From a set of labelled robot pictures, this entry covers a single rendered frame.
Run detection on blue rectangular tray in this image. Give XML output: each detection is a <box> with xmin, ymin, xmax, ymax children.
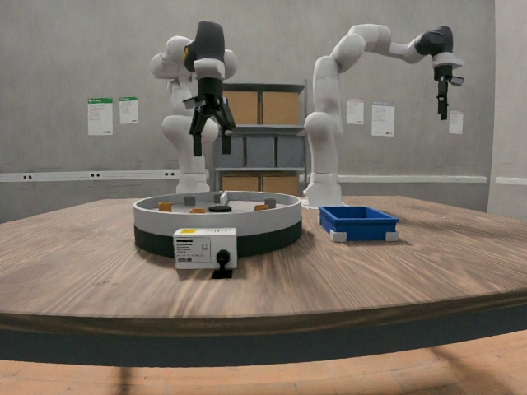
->
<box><xmin>318</xmin><ymin>206</ymin><xmax>399</xmax><ymax>241</ymax></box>

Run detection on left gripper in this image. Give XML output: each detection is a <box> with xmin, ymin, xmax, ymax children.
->
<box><xmin>434</xmin><ymin>65</ymin><xmax>452</xmax><ymax>120</ymax></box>

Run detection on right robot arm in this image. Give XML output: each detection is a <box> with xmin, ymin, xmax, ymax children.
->
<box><xmin>151</xmin><ymin>21</ymin><xmax>238</xmax><ymax>194</ymax></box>

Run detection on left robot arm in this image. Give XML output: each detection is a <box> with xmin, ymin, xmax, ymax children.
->
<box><xmin>301</xmin><ymin>24</ymin><xmax>464</xmax><ymax>207</ymax></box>

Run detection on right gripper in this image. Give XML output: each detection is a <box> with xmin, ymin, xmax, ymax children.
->
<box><xmin>189</xmin><ymin>77</ymin><xmax>236</xmax><ymax>156</ymax></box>

